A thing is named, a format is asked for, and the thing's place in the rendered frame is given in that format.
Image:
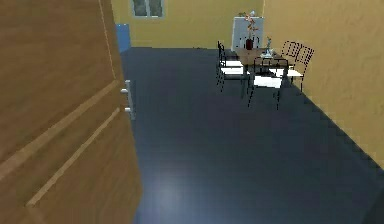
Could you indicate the black chair white seat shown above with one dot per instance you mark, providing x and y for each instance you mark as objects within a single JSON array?
[
  {"x": 230, "y": 70},
  {"x": 266, "y": 81},
  {"x": 296, "y": 63},
  {"x": 226, "y": 56}
]

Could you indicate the brown wooden dining table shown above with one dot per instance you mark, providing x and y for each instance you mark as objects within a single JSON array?
[{"x": 250, "y": 56}]

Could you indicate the white cabinet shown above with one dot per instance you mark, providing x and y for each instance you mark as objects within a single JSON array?
[{"x": 240, "y": 33}]

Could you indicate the pale blue glass statuette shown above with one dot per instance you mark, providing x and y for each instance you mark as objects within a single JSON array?
[{"x": 267, "y": 50}]

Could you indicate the red vase with flowers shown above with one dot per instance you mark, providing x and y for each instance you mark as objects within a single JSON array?
[{"x": 250, "y": 33}]

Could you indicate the blue door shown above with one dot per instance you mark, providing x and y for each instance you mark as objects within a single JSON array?
[{"x": 123, "y": 36}]

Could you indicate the grey framed window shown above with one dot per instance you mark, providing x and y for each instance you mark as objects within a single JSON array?
[{"x": 148, "y": 7}]

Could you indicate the brown wooden room door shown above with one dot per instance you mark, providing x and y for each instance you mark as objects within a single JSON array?
[{"x": 60, "y": 110}]

